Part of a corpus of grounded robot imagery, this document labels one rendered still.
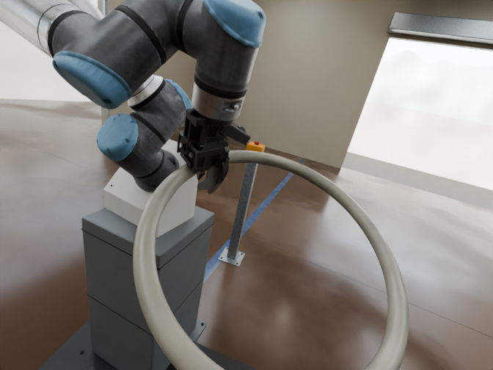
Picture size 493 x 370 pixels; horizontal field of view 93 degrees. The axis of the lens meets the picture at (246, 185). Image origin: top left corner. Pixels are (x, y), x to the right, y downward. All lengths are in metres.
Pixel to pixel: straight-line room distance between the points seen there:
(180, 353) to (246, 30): 0.40
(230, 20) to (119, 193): 0.88
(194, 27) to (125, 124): 0.52
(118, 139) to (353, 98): 6.17
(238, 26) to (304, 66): 6.47
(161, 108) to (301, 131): 6.03
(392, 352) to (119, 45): 0.57
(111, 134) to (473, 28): 6.59
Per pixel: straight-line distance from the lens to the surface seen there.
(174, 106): 0.89
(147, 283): 0.35
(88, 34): 0.42
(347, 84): 6.67
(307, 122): 6.71
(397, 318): 0.49
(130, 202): 1.05
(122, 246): 1.04
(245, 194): 1.89
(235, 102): 0.41
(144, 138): 0.86
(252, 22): 0.37
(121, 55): 0.40
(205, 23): 0.39
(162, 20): 0.43
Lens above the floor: 1.45
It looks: 22 degrees down
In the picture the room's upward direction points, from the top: 12 degrees clockwise
